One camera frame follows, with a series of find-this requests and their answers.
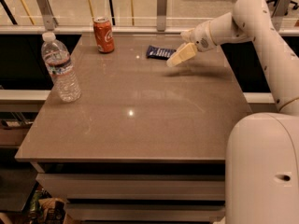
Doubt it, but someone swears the blue rxbar blueberry wrapper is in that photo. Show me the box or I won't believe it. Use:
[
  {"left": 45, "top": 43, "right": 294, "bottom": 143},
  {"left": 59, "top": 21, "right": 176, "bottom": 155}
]
[{"left": 146, "top": 46, "right": 176, "bottom": 60}]

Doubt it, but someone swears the metal railing bracket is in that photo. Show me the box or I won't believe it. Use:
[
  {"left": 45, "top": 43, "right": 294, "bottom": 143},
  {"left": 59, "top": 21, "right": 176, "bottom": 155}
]
[
  {"left": 272, "top": 2, "right": 290, "bottom": 31},
  {"left": 157, "top": 0, "right": 167, "bottom": 32},
  {"left": 36, "top": 0, "right": 58, "bottom": 31}
]

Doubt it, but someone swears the brown paper bag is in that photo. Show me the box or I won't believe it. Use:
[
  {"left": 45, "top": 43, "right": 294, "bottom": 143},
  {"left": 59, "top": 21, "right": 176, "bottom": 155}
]
[{"left": 38, "top": 198, "right": 65, "bottom": 224}]

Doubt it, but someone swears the black pole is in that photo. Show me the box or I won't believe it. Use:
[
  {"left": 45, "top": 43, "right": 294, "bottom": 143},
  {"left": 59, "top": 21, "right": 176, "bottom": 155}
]
[{"left": 108, "top": 0, "right": 116, "bottom": 26}]

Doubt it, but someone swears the clear plastic water bottle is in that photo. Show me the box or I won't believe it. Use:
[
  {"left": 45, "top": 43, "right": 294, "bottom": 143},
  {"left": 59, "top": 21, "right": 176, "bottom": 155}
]
[{"left": 41, "top": 32, "right": 81, "bottom": 103}]

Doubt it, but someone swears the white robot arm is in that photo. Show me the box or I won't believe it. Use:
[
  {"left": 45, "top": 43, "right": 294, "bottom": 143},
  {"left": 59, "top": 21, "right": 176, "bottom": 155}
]
[{"left": 167, "top": 0, "right": 299, "bottom": 224}]

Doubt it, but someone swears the left yellow pole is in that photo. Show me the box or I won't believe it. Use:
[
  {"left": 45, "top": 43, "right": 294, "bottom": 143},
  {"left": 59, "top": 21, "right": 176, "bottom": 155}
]
[{"left": 20, "top": 0, "right": 36, "bottom": 25}]

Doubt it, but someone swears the lower grey drawer front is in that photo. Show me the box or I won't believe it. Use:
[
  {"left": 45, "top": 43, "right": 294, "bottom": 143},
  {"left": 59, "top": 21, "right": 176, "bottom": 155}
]
[{"left": 65, "top": 203, "right": 225, "bottom": 222}]

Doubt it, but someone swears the orange soda can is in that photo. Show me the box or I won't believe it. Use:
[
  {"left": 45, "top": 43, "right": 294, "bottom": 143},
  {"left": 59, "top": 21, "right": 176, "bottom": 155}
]
[{"left": 93, "top": 17, "right": 114, "bottom": 53}]

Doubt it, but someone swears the right metal railing bracket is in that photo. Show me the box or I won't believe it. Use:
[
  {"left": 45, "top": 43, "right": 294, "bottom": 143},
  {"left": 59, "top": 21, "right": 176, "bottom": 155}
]
[{"left": 272, "top": 2, "right": 290, "bottom": 31}]

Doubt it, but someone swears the right yellow pole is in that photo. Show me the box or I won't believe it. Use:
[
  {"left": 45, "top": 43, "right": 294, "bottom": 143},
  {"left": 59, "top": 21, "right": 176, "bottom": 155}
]
[{"left": 130, "top": 0, "right": 135, "bottom": 26}]

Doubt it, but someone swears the grey drawer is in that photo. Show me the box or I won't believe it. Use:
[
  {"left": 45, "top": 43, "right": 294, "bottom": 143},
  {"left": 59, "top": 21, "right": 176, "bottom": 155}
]
[
  {"left": 36, "top": 174, "right": 225, "bottom": 201},
  {"left": 65, "top": 203, "right": 225, "bottom": 222}
]

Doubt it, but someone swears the upper grey drawer front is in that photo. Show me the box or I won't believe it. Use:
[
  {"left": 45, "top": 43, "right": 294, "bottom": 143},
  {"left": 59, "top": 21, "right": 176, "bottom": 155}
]
[{"left": 36, "top": 174, "right": 225, "bottom": 201}]

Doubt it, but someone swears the yellow pole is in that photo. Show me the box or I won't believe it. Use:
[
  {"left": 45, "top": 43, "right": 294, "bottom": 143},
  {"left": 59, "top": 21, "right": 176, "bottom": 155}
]
[
  {"left": 88, "top": 0, "right": 94, "bottom": 22},
  {"left": 20, "top": 0, "right": 36, "bottom": 25},
  {"left": 130, "top": 0, "right": 135, "bottom": 26}
]

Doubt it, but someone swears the middle yellow pole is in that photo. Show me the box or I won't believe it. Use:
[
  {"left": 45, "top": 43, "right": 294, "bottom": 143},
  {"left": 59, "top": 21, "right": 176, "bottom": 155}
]
[{"left": 88, "top": 0, "right": 94, "bottom": 22}]

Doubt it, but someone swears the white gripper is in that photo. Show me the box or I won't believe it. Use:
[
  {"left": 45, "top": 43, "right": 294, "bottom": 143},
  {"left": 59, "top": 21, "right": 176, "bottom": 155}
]
[{"left": 166, "top": 21, "right": 216, "bottom": 67}]

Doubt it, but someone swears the left metal railing bracket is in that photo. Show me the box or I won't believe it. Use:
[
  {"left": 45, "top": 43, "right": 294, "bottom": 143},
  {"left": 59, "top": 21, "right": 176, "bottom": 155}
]
[{"left": 36, "top": 0, "right": 58, "bottom": 31}]

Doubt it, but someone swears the middle metal railing bracket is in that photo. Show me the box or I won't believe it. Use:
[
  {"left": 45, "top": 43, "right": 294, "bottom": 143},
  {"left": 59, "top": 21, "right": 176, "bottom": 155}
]
[{"left": 157, "top": 0, "right": 167, "bottom": 32}]

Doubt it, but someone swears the green can under table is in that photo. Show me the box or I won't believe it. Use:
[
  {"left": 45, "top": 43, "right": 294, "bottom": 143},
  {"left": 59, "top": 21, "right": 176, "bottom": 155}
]
[{"left": 28, "top": 190, "right": 42, "bottom": 219}]

